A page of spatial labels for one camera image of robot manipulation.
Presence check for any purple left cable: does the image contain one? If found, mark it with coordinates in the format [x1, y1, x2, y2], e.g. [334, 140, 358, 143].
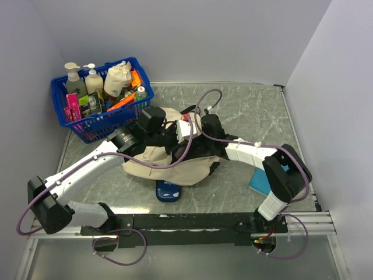
[16, 115, 195, 266]

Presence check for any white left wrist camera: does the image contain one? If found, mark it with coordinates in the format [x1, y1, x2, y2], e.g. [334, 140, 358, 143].
[176, 113, 201, 144]

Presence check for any cream pump bottle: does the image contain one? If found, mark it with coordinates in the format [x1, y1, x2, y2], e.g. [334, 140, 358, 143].
[85, 63, 104, 94]

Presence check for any pink box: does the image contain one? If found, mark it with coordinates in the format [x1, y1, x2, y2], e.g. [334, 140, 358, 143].
[64, 93, 82, 122]

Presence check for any blue plastic basket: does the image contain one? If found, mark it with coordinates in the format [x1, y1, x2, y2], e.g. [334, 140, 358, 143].
[51, 57, 154, 144]

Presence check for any aluminium rail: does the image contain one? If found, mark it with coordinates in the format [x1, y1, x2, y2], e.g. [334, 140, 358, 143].
[27, 211, 337, 240]

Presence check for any blue shark pencil case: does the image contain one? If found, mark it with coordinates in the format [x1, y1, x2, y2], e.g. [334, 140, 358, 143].
[156, 180, 182, 203]

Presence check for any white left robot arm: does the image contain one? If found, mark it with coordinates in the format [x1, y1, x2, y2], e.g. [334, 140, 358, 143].
[27, 106, 190, 235]

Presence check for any blue thin booklet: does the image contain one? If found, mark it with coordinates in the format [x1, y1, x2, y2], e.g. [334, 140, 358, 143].
[249, 165, 289, 196]

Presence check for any orange package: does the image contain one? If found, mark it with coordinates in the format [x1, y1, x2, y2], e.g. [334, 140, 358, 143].
[107, 70, 143, 111]

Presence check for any beige canvas backpack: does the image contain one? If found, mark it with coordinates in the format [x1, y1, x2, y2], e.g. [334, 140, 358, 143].
[122, 106, 220, 186]

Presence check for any green pump bottle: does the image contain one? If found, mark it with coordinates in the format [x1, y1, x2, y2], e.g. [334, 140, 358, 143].
[64, 62, 87, 98]

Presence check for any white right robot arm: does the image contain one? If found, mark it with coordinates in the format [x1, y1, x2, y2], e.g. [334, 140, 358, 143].
[193, 114, 312, 232]

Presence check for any black green box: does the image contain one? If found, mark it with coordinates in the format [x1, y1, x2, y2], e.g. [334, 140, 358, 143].
[79, 92, 106, 118]

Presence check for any beige cloth pouch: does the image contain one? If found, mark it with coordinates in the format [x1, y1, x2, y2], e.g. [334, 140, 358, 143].
[104, 61, 132, 97]

